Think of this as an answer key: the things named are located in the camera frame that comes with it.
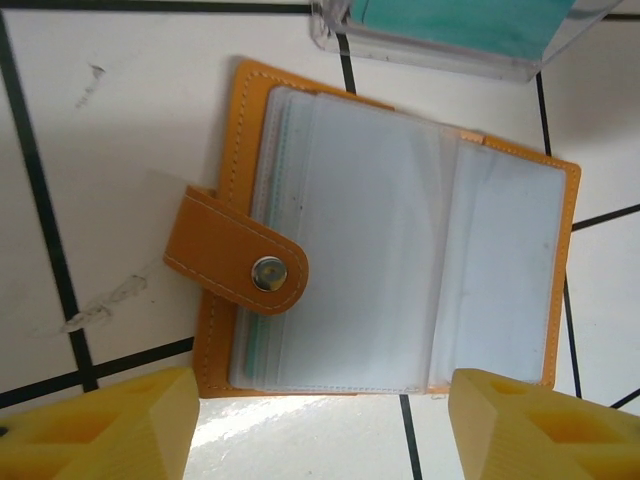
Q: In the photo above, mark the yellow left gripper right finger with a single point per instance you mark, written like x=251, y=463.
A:
x=525, y=440

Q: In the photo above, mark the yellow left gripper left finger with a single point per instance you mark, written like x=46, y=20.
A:
x=125, y=430

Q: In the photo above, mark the orange leather card holder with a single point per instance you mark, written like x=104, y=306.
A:
x=225, y=250

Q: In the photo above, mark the clear acrylic card stand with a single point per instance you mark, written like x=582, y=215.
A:
x=450, y=62

